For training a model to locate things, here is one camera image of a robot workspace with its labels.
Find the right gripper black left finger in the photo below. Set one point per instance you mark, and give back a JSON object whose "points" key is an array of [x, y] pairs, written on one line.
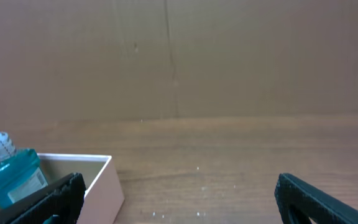
{"points": [[60, 202]]}

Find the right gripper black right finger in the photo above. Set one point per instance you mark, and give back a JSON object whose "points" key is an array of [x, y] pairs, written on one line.
{"points": [[299, 202]]}

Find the blue mouthwash bottle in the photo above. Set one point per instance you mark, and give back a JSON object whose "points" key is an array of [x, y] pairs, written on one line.
{"points": [[20, 172]]}

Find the white cardboard box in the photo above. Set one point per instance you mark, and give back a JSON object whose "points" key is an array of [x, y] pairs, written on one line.
{"points": [[103, 196]]}

